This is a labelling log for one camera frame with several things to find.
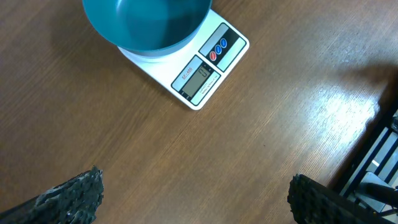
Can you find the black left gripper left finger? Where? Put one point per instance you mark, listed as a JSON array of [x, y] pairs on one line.
[[74, 201]]

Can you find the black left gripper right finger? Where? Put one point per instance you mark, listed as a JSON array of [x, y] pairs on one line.
[[311, 202]]

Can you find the black metal frame rail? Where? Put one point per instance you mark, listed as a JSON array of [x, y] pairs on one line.
[[376, 163]]

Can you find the white digital kitchen scale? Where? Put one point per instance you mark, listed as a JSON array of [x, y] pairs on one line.
[[193, 73]]

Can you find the teal plastic bowl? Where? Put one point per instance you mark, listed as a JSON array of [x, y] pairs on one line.
[[147, 27]]

